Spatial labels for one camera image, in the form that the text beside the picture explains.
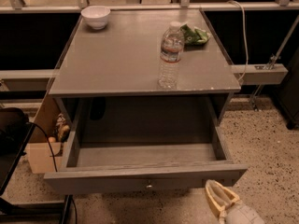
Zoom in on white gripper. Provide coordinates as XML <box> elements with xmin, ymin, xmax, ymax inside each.
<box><xmin>205</xmin><ymin>180</ymin><xmax>265</xmax><ymax>224</ymax></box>

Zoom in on grey top drawer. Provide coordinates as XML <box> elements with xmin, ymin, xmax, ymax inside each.
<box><xmin>45</xmin><ymin>96</ymin><xmax>247</xmax><ymax>194</ymax></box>

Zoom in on grey wooden drawer cabinet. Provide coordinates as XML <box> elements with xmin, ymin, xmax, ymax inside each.
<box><xmin>50</xmin><ymin>9</ymin><xmax>240</xmax><ymax>133</ymax></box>

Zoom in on dark cabinet at right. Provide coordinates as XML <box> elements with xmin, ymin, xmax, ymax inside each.
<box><xmin>276</xmin><ymin>49</ymin><xmax>299</xmax><ymax>130</ymax></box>

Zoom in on clear plastic water bottle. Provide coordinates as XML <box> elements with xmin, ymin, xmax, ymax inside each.
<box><xmin>158</xmin><ymin>21</ymin><xmax>184</xmax><ymax>89</ymax></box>

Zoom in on green chip bag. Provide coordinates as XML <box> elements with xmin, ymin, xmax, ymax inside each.
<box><xmin>180</xmin><ymin>24</ymin><xmax>210</xmax><ymax>46</ymax></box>

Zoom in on snack items in box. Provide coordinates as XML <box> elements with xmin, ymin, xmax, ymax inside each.
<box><xmin>48</xmin><ymin>113</ymin><xmax>70</xmax><ymax>143</ymax></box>

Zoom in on cardboard box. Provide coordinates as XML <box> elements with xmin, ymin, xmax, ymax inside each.
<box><xmin>26</xmin><ymin>96</ymin><xmax>63</xmax><ymax>174</ymax></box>

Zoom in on black chair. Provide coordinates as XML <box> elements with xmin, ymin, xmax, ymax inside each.
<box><xmin>0</xmin><ymin>107</ymin><xmax>72</xmax><ymax>224</ymax></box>

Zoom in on white ceramic bowl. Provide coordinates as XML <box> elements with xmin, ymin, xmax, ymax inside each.
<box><xmin>81</xmin><ymin>6</ymin><xmax>110</xmax><ymax>30</ymax></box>

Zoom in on metal railing frame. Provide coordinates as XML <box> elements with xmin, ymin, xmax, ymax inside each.
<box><xmin>0</xmin><ymin>0</ymin><xmax>299</xmax><ymax>112</ymax></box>

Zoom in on white cable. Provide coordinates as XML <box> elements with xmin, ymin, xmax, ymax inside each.
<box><xmin>228</xmin><ymin>0</ymin><xmax>249</xmax><ymax>82</ymax></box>

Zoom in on black cable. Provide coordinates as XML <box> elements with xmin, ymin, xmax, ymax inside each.
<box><xmin>29</xmin><ymin>121</ymin><xmax>78</xmax><ymax>224</ymax></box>

